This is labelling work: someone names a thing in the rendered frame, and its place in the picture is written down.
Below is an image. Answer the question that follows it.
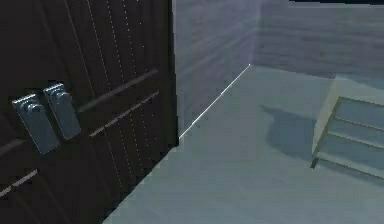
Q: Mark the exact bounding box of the dark brown room door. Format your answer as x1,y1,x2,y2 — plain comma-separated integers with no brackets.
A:
0,0,180,224

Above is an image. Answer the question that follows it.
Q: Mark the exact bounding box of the pale chest of drawers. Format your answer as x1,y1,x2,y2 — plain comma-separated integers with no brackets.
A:
310,74,384,180

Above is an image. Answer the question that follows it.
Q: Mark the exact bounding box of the grey metal door handle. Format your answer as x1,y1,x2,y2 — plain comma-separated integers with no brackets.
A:
42,82,82,141
11,93,61,156

